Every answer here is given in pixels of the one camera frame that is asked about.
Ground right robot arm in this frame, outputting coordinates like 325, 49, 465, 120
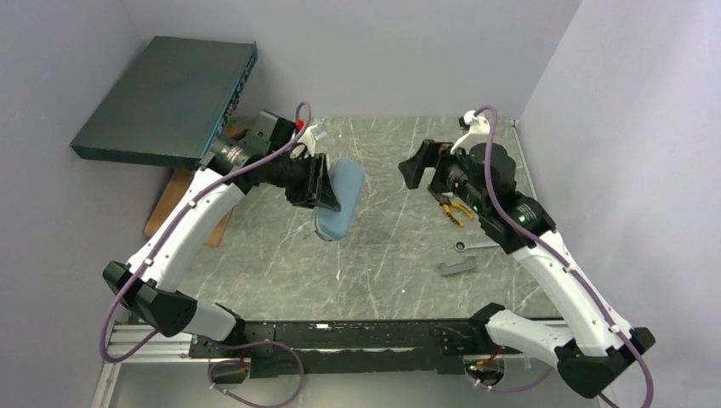
398, 139, 656, 399

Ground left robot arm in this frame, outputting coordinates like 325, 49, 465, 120
102, 111, 364, 343

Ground silver ratchet wrench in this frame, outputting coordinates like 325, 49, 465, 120
453, 241, 498, 252

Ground wooden board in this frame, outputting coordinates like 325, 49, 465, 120
143, 116, 254, 249

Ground yellow handled pliers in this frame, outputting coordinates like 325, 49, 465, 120
427, 185, 474, 228

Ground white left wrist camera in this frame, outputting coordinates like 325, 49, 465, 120
290, 119, 327, 158

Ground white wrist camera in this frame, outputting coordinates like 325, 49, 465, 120
450, 110, 491, 154
290, 119, 327, 158

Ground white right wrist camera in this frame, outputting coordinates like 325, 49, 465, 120
450, 110, 491, 154

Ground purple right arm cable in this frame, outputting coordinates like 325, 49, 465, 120
465, 105, 656, 408

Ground grey plastic bracket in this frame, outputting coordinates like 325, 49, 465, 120
438, 256, 477, 277

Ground dark network switch box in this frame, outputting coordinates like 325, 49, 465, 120
71, 36, 258, 168

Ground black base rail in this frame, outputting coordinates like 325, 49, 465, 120
189, 319, 515, 378

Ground aluminium frame rail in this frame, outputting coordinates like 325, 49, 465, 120
90, 324, 192, 408

